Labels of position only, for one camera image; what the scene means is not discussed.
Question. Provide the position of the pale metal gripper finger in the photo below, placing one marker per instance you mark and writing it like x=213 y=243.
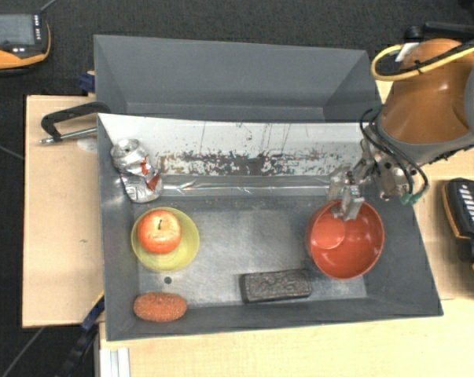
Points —
x=335 y=187
x=352 y=204

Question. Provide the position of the red bowl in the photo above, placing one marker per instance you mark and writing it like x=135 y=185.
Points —
x=350 y=249

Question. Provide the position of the grey metal bin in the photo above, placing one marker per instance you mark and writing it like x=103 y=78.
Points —
x=240 y=230

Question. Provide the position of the dark grey flat block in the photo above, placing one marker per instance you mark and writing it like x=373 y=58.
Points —
x=276 y=286

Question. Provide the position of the yellow-green plate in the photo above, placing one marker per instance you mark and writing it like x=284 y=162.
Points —
x=181 y=259

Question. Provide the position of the red apple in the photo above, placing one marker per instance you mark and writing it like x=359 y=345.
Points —
x=159 y=232

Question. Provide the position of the crushed silver can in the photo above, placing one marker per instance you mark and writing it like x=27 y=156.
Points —
x=136 y=171

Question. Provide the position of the orange oval scrubber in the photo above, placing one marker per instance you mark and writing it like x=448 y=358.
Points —
x=160 y=307

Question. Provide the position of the pale brown flat board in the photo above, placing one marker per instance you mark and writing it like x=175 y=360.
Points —
x=59 y=218

